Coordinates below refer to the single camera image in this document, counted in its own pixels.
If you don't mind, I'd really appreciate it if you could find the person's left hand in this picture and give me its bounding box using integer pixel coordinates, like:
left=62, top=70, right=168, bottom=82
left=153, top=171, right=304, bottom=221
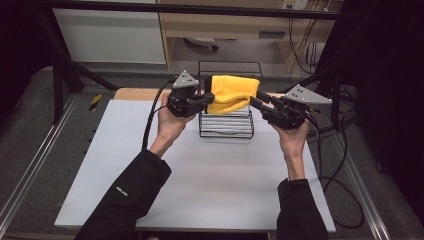
left=157, top=93, right=196, bottom=138

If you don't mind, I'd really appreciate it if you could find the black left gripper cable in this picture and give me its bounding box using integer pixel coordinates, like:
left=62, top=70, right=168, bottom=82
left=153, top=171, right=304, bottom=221
left=141, top=79, right=176, bottom=151

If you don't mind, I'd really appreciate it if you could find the yellow and black tape strip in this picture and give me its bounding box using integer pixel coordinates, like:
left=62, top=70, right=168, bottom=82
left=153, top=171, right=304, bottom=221
left=88, top=93, right=103, bottom=112

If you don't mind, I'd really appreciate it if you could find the wooden board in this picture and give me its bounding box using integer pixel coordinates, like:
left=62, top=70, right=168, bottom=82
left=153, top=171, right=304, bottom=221
left=113, top=87, right=288, bottom=102

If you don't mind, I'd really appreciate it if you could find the white cabinet panel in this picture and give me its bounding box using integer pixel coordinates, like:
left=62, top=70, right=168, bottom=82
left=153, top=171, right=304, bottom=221
left=52, top=8, right=167, bottom=65

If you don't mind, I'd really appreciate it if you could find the yellow towel with black trim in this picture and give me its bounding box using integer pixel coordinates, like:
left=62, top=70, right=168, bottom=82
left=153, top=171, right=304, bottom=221
left=203, top=74, right=261, bottom=115

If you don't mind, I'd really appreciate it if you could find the black wire rack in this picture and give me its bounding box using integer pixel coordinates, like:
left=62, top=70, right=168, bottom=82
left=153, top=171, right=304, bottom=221
left=197, top=60, right=264, bottom=139

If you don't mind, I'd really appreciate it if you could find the black metal stand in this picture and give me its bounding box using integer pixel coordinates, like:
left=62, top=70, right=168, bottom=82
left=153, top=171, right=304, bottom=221
left=33, top=6, right=121, bottom=125
left=279, top=19, right=368, bottom=131

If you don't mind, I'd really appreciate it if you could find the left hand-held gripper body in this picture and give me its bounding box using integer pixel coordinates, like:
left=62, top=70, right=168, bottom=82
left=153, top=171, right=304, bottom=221
left=166, top=69, right=202, bottom=118

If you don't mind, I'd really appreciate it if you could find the white wall socket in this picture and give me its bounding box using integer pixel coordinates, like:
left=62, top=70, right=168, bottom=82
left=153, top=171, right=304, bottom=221
left=280, top=0, right=310, bottom=11

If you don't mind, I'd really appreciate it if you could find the aluminium floor rail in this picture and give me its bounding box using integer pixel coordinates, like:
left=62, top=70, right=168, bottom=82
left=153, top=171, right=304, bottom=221
left=331, top=131, right=392, bottom=240
left=0, top=94, right=78, bottom=229

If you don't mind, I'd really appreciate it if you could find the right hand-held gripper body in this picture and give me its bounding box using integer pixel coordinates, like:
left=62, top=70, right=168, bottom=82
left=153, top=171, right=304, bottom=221
left=261, top=84, right=333, bottom=130

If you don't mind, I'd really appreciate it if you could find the office chair base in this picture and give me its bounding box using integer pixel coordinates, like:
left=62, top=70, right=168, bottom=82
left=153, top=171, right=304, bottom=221
left=184, top=36, right=220, bottom=52

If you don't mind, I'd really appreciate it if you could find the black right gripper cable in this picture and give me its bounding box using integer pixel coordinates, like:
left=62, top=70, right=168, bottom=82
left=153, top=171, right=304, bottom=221
left=305, top=108, right=366, bottom=231

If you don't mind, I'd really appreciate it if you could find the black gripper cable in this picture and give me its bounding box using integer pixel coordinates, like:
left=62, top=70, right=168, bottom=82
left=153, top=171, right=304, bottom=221
left=141, top=79, right=176, bottom=151
left=305, top=108, right=366, bottom=231

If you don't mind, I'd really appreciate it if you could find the black curtain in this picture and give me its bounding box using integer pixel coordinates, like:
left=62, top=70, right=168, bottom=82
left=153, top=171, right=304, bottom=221
left=0, top=0, right=56, bottom=126
left=328, top=0, right=424, bottom=218

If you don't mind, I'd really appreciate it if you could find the black metal frame bar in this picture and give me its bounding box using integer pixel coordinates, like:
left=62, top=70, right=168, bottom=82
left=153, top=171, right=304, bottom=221
left=33, top=0, right=349, bottom=21

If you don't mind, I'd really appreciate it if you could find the wooden desk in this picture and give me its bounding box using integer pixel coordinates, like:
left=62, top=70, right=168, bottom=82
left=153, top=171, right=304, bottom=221
left=156, top=0, right=345, bottom=73

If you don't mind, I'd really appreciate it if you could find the person's right hand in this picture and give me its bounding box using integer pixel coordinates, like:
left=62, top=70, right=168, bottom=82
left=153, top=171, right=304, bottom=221
left=269, top=119, right=311, bottom=157

